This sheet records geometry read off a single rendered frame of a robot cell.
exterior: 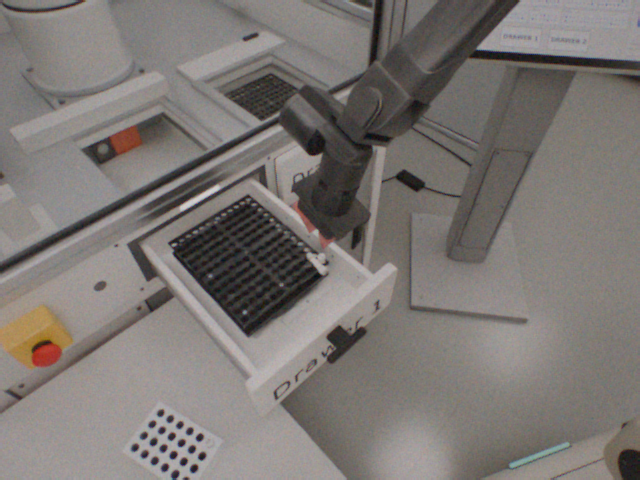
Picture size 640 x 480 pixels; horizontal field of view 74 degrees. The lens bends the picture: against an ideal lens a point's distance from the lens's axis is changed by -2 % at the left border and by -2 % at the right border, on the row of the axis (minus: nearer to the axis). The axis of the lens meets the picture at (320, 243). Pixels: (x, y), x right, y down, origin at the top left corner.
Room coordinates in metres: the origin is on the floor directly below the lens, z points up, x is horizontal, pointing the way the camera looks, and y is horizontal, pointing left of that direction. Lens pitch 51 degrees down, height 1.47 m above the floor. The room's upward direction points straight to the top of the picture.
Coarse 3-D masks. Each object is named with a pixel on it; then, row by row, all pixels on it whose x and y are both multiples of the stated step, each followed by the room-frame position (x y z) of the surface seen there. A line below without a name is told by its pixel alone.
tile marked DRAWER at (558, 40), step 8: (552, 32) 1.02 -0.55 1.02; (560, 32) 1.01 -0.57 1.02; (568, 32) 1.01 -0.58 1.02; (576, 32) 1.01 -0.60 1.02; (584, 32) 1.01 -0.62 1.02; (552, 40) 1.00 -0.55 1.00; (560, 40) 1.00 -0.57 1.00; (568, 40) 1.00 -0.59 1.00; (576, 40) 1.00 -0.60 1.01; (584, 40) 1.00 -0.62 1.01; (552, 48) 0.99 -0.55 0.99; (560, 48) 0.99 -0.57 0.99; (568, 48) 0.99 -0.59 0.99; (576, 48) 0.99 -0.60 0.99; (584, 48) 0.99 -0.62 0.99
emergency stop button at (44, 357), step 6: (42, 348) 0.27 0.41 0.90; (48, 348) 0.27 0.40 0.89; (54, 348) 0.28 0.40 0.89; (60, 348) 0.28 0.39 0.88; (36, 354) 0.26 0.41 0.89; (42, 354) 0.26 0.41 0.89; (48, 354) 0.27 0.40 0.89; (54, 354) 0.27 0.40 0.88; (60, 354) 0.27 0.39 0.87; (36, 360) 0.26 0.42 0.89; (42, 360) 0.26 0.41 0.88; (48, 360) 0.26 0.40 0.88; (54, 360) 0.27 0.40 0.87; (36, 366) 0.25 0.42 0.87; (42, 366) 0.25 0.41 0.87; (48, 366) 0.26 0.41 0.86
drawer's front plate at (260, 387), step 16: (384, 272) 0.39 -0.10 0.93; (368, 288) 0.36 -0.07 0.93; (384, 288) 0.38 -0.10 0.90; (352, 304) 0.33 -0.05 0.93; (368, 304) 0.35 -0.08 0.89; (384, 304) 0.38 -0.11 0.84; (320, 320) 0.30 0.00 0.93; (336, 320) 0.30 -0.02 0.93; (352, 320) 0.33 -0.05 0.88; (368, 320) 0.36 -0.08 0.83; (304, 336) 0.28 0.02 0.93; (320, 336) 0.28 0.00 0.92; (288, 352) 0.25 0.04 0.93; (304, 352) 0.26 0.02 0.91; (320, 352) 0.28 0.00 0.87; (272, 368) 0.23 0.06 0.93; (288, 368) 0.24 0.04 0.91; (304, 368) 0.26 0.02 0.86; (256, 384) 0.21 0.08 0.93; (272, 384) 0.22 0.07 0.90; (256, 400) 0.20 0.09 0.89; (272, 400) 0.21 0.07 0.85
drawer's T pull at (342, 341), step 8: (336, 328) 0.30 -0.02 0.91; (360, 328) 0.30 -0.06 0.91; (328, 336) 0.29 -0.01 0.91; (336, 336) 0.28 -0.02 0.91; (344, 336) 0.28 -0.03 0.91; (352, 336) 0.28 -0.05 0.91; (360, 336) 0.29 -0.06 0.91; (336, 344) 0.27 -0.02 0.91; (344, 344) 0.27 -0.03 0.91; (352, 344) 0.27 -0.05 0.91; (336, 352) 0.26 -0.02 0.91; (344, 352) 0.26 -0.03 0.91; (328, 360) 0.25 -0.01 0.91; (336, 360) 0.25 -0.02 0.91
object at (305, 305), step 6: (318, 288) 0.41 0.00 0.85; (324, 288) 0.41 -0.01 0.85; (330, 288) 0.41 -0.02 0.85; (312, 294) 0.40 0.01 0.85; (318, 294) 0.40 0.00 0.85; (324, 294) 0.40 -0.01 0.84; (306, 300) 0.38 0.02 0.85; (312, 300) 0.38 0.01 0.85; (318, 300) 0.39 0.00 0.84; (300, 306) 0.37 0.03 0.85; (306, 306) 0.37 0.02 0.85; (312, 306) 0.38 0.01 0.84; (294, 312) 0.36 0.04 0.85; (300, 312) 0.36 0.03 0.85; (282, 318) 0.35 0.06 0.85; (288, 318) 0.35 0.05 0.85; (294, 318) 0.35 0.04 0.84; (288, 324) 0.34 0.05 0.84
